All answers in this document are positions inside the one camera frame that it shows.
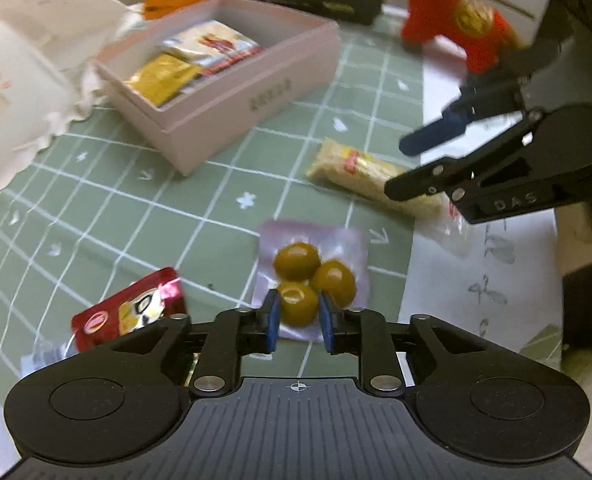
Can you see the blue clear candy packet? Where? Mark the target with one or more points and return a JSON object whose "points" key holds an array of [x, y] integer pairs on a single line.
{"points": [[45, 355]]}

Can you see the white paper sheet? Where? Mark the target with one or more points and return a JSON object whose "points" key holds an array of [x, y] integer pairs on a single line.
{"points": [[505, 288]]}

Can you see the red vegetarian chicken packet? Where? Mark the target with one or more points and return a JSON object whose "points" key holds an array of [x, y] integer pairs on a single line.
{"points": [[156, 295]]}

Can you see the green checked tablecloth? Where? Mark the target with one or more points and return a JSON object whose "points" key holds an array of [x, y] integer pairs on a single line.
{"points": [[100, 208]]}

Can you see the cream mesh food cover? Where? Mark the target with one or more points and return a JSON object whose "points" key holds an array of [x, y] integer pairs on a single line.
{"points": [[47, 80]]}

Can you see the yellow gold snack packet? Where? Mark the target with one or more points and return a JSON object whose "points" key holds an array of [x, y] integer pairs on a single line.
{"points": [[160, 79]]}

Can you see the pink cardboard box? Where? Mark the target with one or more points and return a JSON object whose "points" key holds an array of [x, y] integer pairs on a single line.
{"points": [[300, 51]]}

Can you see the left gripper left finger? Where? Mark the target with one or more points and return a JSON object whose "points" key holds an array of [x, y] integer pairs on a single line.
{"points": [[222, 343]]}

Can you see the olive vacuum packet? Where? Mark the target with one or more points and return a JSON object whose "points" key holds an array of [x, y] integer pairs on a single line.
{"points": [[300, 260]]}

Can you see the rice cracker packet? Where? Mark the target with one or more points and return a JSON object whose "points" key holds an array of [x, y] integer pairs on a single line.
{"points": [[211, 45]]}

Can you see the red plush toy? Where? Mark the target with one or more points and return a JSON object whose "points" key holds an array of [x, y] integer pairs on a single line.
{"points": [[473, 25]]}

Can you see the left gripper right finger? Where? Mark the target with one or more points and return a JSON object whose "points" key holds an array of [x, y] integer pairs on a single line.
{"points": [[365, 335]]}

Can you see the long yellow biscuit packet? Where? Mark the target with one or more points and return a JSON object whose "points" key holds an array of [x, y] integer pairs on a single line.
{"points": [[366, 175]]}

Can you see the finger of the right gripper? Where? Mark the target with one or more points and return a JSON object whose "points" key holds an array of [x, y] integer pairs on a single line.
{"points": [[482, 97], [448, 172]]}

